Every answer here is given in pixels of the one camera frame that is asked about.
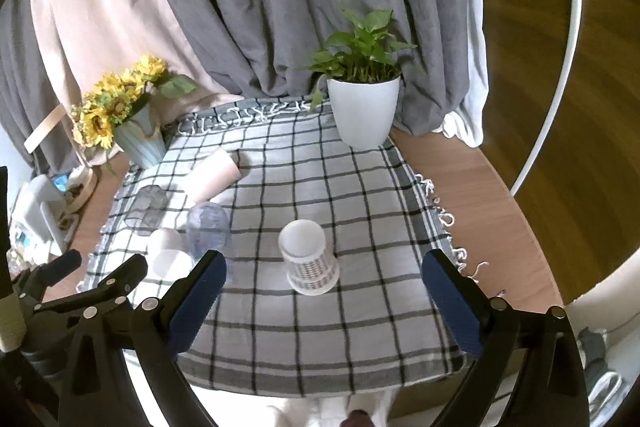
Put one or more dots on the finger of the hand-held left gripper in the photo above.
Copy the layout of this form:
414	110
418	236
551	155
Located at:
57	268
122	279

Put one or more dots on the pink cup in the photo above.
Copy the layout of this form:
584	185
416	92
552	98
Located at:
212	179

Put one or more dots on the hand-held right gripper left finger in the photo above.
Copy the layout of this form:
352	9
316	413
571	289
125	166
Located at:
196	304

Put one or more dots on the white cup with checked band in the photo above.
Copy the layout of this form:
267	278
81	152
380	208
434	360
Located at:
305	247

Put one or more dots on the grey transparent glass cup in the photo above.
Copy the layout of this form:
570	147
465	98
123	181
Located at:
145	212

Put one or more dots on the white hoop tube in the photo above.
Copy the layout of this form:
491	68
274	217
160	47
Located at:
570	57

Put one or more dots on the pink curtain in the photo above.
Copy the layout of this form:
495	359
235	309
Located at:
100	7

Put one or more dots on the round wooden stand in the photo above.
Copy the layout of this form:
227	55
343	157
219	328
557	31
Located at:
85	192

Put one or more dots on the yellow sunflower bouquet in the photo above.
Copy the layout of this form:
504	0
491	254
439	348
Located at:
100	127

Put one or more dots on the clear plastic cup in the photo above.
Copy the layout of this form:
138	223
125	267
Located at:
207	227

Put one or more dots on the grey cloth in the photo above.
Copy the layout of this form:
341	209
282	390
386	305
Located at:
592	349

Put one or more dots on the pale blue ribbed vase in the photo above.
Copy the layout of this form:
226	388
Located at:
142	148

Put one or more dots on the plain white cup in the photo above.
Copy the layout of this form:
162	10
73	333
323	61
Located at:
167	254

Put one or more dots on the green leafy plant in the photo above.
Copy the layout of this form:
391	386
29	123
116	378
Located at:
360	52

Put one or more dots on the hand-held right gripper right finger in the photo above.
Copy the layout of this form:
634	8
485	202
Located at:
451	307

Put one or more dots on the grey curtain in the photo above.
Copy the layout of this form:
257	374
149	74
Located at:
275	7

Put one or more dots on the white appliance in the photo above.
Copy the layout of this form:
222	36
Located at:
37	212

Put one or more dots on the white sheer curtain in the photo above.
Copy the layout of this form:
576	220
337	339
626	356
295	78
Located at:
472	107

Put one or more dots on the white plant pot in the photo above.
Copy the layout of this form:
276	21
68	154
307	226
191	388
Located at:
362	112

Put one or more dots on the checked grey white tablecloth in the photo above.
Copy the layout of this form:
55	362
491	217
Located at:
350	207

